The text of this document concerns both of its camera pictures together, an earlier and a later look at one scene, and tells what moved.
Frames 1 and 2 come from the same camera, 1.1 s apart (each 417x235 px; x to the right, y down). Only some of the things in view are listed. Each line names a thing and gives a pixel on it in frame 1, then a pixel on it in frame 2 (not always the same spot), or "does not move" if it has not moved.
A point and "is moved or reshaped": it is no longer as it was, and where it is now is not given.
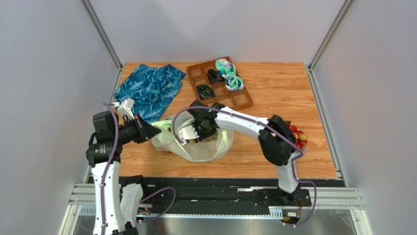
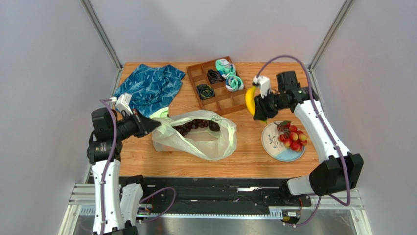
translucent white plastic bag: [212, 149] is moved or reshaped
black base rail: [180, 196] does not move
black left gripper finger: [150, 131] -> [151, 125]
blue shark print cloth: [153, 89] does not move
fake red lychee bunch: [301, 137] does not move
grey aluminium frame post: [104, 38] does not move
